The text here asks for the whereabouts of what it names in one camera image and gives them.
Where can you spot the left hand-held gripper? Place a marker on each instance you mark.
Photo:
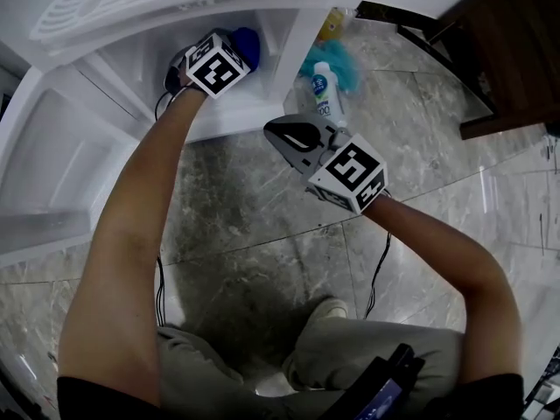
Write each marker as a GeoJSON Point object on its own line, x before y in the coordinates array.
{"type": "Point", "coordinates": [216, 68]}

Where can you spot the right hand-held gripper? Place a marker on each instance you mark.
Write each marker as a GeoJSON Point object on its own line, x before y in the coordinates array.
{"type": "Point", "coordinates": [350, 173]}

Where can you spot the blue cloth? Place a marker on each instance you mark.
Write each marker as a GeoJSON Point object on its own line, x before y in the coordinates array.
{"type": "Point", "coordinates": [247, 46]}

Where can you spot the person's left forearm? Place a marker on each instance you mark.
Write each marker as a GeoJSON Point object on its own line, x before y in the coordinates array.
{"type": "Point", "coordinates": [131, 191]}

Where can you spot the person's right forearm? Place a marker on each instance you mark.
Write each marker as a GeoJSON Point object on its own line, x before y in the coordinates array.
{"type": "Point", "coordinates": [437, 243]}

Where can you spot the white bottle with blue label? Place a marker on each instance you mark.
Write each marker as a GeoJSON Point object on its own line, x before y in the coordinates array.
{"type": "Point", "coordinates": [326, 99]}

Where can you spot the teal fluffy duster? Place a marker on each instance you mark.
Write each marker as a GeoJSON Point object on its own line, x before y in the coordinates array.
{"type": "Point", "coordinates": [345, 64]}

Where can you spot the yellow plastic bottle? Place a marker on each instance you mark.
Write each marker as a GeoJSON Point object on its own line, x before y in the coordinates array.
{"type": "Point", "coordinates": [330, 22]}

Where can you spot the white shoe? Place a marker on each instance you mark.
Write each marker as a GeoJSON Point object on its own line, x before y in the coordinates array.
{"type": "Point", "coordinates": [330, 308]}

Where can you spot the dark brown wooden table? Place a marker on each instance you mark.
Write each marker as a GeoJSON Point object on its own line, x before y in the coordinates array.
{"type": "Point", "coordinates": [503, 59]}

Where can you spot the beige grey trousers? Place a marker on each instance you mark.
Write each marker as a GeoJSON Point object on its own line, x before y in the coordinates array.
{"type": "Point", "coordinates": [359, 352]}

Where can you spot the black device with screen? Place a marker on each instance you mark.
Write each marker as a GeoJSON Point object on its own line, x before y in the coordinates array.
{"type": "Point", "coordinates": [394, 366]}

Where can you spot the black shirt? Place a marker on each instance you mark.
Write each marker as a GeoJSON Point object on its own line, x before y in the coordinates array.
{"type": "Point", "coordinates": [490, 396]}

